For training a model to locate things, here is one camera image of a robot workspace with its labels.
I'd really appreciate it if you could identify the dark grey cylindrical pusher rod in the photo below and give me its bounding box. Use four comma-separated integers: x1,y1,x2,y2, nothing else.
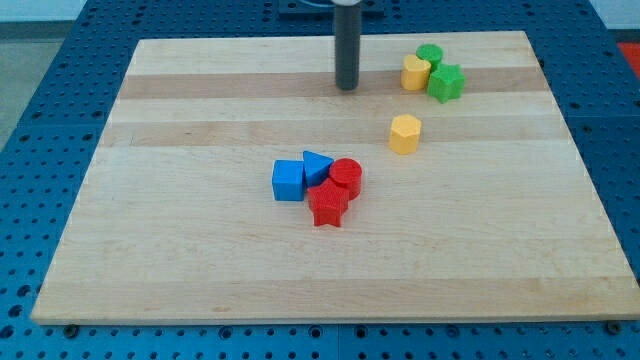
333,0,362,91

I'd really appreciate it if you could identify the yellow heart block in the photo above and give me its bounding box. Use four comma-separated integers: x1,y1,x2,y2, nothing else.
401,54,431,91

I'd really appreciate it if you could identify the green cylinder block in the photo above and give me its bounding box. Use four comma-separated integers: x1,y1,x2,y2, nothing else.
416,43,444,71

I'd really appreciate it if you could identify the green star block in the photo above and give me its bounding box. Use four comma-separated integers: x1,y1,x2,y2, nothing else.
426,63,466,104

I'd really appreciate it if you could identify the yellow hexagon block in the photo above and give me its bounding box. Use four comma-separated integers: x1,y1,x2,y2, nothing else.
389,114,422,155

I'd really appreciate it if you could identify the blue triangle block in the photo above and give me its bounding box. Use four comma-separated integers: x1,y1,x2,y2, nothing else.
303,150,334,188

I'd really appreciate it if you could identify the red cylinder block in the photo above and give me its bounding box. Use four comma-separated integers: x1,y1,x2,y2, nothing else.
329,158,363,200

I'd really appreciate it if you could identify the blue cube block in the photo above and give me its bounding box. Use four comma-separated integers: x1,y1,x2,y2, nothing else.
272,159,305,201

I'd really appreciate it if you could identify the red star block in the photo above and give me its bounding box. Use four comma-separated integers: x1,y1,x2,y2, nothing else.
308,178,349,227

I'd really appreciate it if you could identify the light wooden board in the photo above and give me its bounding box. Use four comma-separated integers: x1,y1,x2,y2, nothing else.
31,31,639,325

